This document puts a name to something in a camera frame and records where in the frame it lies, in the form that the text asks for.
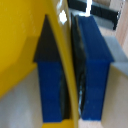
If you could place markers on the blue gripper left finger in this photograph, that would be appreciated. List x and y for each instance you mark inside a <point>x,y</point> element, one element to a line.
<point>50,86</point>

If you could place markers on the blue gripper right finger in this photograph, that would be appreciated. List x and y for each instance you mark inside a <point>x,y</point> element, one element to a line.
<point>95,73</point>

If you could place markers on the yellow dish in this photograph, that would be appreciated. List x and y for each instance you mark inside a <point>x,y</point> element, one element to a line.
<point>16,26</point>

